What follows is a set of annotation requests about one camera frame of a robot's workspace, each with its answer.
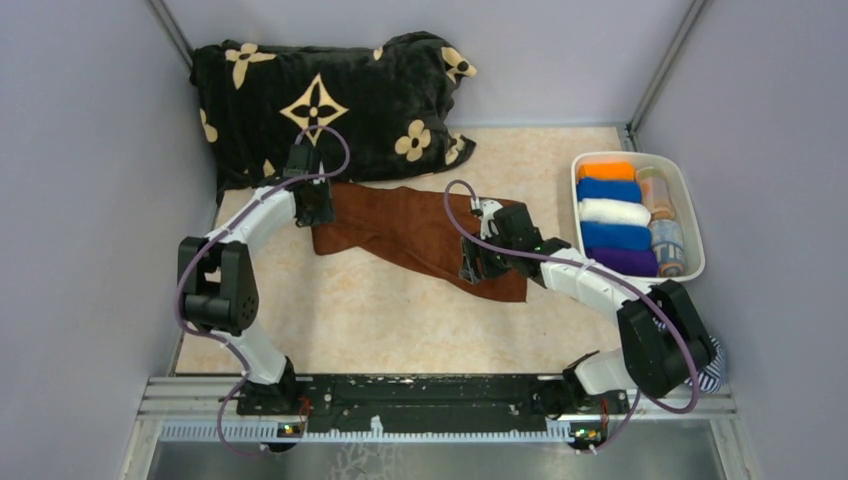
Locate blue rolled towel lower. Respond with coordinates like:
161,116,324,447
580,222,652,251

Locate blue white striped towel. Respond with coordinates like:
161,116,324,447
653,319,728,394

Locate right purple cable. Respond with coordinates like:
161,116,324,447
442,179,702,456

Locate white rolled towel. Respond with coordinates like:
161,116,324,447
578,198,652,227

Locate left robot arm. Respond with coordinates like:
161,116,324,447
176,143,336,415

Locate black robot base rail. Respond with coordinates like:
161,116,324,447
236,374,630,449

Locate brown towel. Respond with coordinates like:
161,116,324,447
311,183,527,303

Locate orange blue patterned towel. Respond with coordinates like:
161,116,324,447
649,219,686,277

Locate orange rolled towel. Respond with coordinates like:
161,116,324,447
576,162,636,182

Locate blue rolled towel upper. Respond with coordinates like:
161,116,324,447
576,177,642,203

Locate purple rolled towel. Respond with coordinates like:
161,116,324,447
586,247,659,277

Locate blue rolled towel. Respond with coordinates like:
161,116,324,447
580,222,652,251
576,177,642,203

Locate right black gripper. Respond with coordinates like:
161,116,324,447
459,225,518,283

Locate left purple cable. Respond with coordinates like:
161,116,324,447
173,124,352,456

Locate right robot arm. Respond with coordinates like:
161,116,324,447
460,198,722,412

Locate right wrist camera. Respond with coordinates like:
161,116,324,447
471,197,504,240

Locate black pillow with beige flowers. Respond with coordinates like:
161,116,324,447
190,31,477,192

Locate white plastic bin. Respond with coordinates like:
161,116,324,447
571,151,705,283

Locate orange polka dot towel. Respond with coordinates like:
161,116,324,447
635,167,676,220

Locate purple cable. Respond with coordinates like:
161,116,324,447
442,179,702,456
173,124,352,456

